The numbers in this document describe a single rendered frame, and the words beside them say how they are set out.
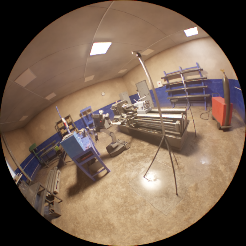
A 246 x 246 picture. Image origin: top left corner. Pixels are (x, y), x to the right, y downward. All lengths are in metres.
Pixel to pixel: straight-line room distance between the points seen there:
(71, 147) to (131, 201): 1.47
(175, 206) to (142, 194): 0.63
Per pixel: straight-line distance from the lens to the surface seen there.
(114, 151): 2.33
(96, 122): 2.04
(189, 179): 1.65
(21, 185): 2.79
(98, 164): 2.27
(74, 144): 1.61
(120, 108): 3.07
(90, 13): 2.09
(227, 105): 2.68
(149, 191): 1.56
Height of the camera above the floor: 1.48
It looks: 18 degrees down
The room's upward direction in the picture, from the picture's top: 23 degrees counter-clockwise
